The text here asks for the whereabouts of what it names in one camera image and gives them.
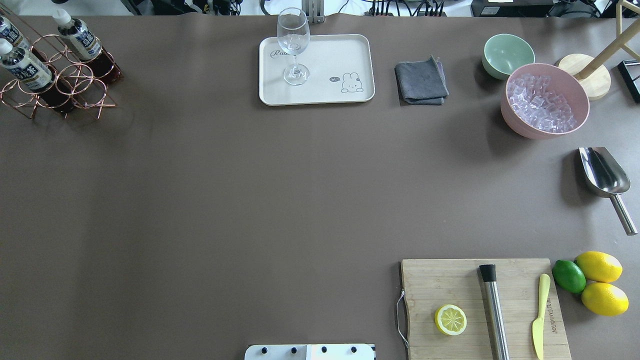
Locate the steel muddler black tip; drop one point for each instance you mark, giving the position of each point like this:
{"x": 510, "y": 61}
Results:
{"x": 490, "y": 281}

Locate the pink bowl of ice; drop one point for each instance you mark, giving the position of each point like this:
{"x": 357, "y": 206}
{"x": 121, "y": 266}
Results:
{"x": 542, "y": 101}

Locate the yellow lemon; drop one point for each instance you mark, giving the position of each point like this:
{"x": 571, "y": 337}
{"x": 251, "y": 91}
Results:
{"x": 605, "y": 299}
{"x": 599, "y": 266}

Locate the metal ice scoop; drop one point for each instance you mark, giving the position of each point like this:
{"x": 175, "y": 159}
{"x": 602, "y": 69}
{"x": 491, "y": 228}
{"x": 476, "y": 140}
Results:
{"x": 606, "y": 178}

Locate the wooden cup tree stand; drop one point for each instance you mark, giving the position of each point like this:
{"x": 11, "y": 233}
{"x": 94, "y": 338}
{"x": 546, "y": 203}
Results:
{"x": 590, "y": 71}

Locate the copper wire bottle rack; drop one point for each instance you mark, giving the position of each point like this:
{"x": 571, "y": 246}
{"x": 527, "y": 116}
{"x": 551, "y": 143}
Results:
{"x": 86, "y": 91}

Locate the clear wine glass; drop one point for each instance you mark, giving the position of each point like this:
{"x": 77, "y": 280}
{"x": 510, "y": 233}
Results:
{"x": 293, "y": 34}

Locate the white rabbit serving tray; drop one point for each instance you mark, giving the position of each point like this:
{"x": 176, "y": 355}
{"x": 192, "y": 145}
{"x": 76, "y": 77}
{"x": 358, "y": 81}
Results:
{"x": 341, "y": 71}

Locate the green bowl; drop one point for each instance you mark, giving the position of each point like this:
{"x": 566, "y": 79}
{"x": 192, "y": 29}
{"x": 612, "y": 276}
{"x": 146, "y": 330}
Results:
{"x": 504, "y": 53}

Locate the tea bottle white cap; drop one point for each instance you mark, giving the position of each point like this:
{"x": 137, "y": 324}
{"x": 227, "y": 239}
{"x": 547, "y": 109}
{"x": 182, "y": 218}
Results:
{"x": 75, "y": 33}

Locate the wooden cutting board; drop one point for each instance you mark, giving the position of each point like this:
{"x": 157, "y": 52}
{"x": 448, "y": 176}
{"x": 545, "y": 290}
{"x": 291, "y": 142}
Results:
{"x": 431, "y": 283}

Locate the yellow lemon near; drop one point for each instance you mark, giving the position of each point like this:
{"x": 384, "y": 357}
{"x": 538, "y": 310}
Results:
{"x": 605, "y": 299}

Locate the yellow lemon far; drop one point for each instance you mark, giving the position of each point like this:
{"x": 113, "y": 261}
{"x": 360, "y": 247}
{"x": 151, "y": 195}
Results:
{"x": 599, "y": 266}

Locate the green lime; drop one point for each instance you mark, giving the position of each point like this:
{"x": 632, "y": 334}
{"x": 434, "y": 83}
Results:
{"x": 569, "y": 276}

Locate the grey folded cloth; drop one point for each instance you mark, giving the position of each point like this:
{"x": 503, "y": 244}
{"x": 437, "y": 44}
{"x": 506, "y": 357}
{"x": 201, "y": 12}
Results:
{"x": 422, "y": 82}

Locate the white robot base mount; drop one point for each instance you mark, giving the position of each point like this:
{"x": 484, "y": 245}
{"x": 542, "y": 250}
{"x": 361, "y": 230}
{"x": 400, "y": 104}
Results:
{"x": 322, "y": 351}

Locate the yellow plastic knife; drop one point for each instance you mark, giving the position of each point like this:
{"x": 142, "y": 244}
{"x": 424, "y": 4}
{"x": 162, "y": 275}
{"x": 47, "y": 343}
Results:
{"x": 538, "y": 324}

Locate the half lemon slice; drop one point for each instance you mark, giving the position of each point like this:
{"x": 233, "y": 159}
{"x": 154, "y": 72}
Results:
{"x": 450, "y": 320}

